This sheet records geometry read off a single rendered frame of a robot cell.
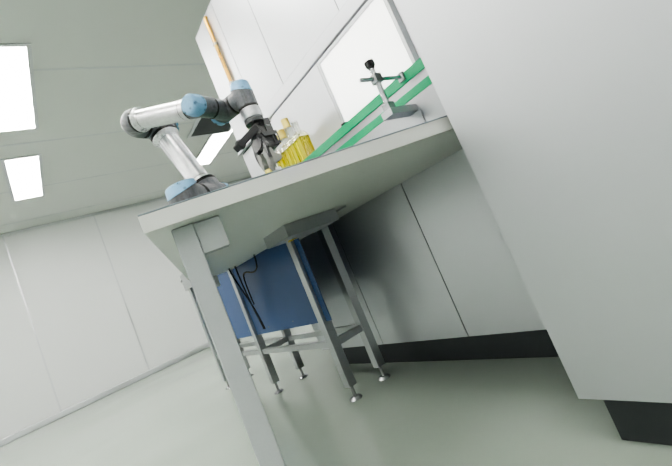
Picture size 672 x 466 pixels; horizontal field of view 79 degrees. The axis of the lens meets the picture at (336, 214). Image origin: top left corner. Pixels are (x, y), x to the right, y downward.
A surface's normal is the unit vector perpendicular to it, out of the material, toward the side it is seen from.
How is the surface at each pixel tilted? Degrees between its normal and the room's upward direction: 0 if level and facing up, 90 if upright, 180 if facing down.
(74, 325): 90
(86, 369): 90
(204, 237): 90
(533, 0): 90
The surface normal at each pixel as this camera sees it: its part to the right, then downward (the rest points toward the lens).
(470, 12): -0.75, 0.25
